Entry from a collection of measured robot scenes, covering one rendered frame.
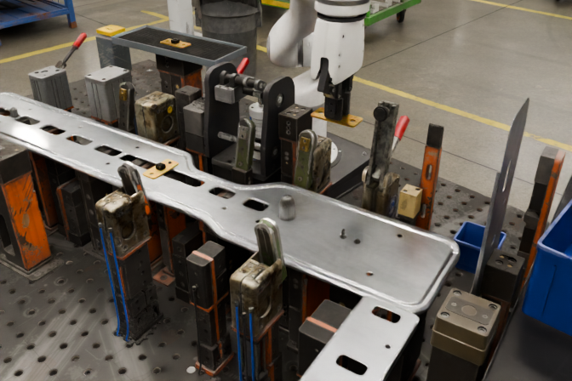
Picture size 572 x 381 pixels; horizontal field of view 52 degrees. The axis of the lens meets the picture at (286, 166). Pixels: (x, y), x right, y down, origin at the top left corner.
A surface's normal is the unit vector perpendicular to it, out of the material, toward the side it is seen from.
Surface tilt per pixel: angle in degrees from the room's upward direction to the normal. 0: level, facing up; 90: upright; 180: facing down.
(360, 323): 0
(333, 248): 0
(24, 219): 90
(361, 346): 0
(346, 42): 89
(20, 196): 90
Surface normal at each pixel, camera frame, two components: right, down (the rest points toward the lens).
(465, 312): 0.00, -0.86
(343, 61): 0.79, 0.35
